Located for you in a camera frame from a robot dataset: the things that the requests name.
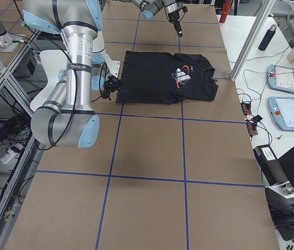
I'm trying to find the white camera pole base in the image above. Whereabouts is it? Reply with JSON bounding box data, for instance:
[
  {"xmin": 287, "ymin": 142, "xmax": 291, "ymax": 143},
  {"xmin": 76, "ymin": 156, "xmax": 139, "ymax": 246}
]
[{"xmin": 30, "ymin": 31, "xmax": 121, "ymax": 120}]

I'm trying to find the aluminium frame post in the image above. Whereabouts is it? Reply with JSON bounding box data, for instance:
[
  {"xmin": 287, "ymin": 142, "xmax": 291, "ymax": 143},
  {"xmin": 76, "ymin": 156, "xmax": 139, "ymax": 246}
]
[{"xmin": 229, "ymin": 0, "xmax": 276, "ymax": 81}]

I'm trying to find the black power adapter box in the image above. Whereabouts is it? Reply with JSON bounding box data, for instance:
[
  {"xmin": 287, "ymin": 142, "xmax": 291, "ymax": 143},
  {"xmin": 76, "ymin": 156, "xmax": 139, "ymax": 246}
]
[{"xmin": 253, "ymin": 144, "xmax": 289, "ymax": 186}]

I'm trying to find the blue teach pendant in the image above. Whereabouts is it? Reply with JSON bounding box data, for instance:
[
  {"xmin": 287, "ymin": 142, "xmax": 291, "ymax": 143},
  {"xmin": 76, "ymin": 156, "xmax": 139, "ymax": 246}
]
[
  {"xmin": 267, "ymin": 65, "xmax": 294, "ymax": 94},
  {"xmin": 267, "ymin": 96, "xmax": 294, "ymax": 132}
]

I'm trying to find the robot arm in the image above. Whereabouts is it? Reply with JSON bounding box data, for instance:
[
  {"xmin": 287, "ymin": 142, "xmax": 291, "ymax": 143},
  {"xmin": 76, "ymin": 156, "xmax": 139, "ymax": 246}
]
[
  {"xmin": 130, "ymin": 0, "xmax": 187, "ymax": 37},
  {"xmin": 22, "ymin": 1, "xmax": 114, "ymax": 149}
]

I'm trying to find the far blue teach pendant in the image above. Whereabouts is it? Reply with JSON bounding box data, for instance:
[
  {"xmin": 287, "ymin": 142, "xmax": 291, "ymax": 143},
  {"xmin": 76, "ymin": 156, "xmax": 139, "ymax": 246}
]
[{"xmin": 267, "ymin": 65, "xmax": 294, "ymax": 94}]

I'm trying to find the black t-shirt with logo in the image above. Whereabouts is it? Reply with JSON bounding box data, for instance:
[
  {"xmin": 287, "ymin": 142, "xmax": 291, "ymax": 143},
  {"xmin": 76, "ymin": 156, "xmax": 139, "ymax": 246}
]
[{"xmin": 116, "ymin": 51, "xmax": 218, "ymax": 105}]

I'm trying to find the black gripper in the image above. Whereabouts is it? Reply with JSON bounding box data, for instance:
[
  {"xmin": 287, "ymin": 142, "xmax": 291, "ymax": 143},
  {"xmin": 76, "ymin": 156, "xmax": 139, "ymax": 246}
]
[
  {"xmin": 104, "ymin": 76, "xmax": 122, "ymax": 93},
  {"xmin": 168, "ymin": 10, "xmax": 183, "ymax": 37}
]

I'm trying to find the white power strip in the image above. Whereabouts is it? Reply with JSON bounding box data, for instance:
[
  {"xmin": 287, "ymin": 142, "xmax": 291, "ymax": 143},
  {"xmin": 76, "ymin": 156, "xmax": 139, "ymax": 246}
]
[{"xmin": 0, "ymin": 144, "xmax": 23, "ymax": 165}]

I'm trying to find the near blue teach pendant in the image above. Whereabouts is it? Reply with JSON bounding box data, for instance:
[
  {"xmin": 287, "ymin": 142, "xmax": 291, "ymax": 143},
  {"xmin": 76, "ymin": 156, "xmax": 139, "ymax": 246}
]
[{"xmin": 267, "ymin": 96, "xmax": 294, "ymax": 132}]

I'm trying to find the black bottle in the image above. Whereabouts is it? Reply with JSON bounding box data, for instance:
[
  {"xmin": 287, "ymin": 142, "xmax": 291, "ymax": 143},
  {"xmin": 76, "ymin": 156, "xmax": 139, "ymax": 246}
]
[{"xmin": 258, "ymin": 24, "xmax": 277, "ymax": 51}]

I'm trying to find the red bottle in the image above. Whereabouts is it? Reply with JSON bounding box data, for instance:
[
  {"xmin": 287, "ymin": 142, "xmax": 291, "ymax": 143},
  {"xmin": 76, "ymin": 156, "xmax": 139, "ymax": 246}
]
[{"xmin": 219, "ymin": 0, "xmax": 232, "ymax": 23}]

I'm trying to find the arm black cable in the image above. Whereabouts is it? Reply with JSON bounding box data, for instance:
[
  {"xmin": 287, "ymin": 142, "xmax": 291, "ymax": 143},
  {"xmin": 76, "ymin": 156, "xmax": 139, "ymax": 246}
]
[{"xmin": 36, "ymin": 61, "xmax": 111, "ymax": 151}]

